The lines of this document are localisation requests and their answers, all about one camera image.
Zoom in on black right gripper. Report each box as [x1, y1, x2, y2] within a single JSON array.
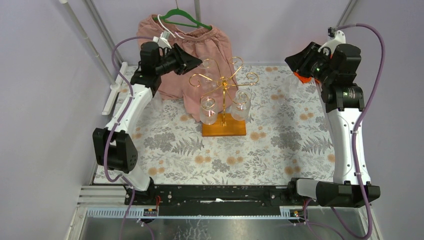
[[283, 42, 336, 86]]

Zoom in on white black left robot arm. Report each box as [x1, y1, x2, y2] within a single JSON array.
[[92, 41, 202, 206]]

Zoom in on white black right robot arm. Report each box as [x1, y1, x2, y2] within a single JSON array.
[[285, 42, 381, 208]]

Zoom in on orange wooden rack base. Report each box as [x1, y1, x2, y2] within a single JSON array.
[[201, 113, 247, 137]]

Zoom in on orange cloth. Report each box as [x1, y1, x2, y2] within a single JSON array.
[[293, 72, 312, 84]]

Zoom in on pink shorts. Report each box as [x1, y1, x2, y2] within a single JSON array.
[[136, 14, 238, 122]]

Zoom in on green clothes hanger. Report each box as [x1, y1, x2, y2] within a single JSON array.
[[156, 8, 213, 30]]

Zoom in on floral table mat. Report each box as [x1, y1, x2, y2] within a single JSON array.
[[131, 66, 336, 185]]

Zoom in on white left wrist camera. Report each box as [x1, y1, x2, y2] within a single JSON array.
[[152, 31, 172, 49]]

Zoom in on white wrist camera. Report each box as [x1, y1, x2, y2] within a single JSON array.
[[152, 31, 172, 49], [318, 27, 346, 55]]

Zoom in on gold wire glass rack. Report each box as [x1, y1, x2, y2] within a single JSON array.
[[191, 56, 260, 114]]

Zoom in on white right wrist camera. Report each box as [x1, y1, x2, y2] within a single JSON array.
[[318, 27, 346, 55]]

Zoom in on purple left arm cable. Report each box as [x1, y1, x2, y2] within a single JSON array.
[[103, 36, 157, 240]]

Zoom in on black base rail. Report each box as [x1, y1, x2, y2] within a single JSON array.
[[124, 184, 306, 217]]

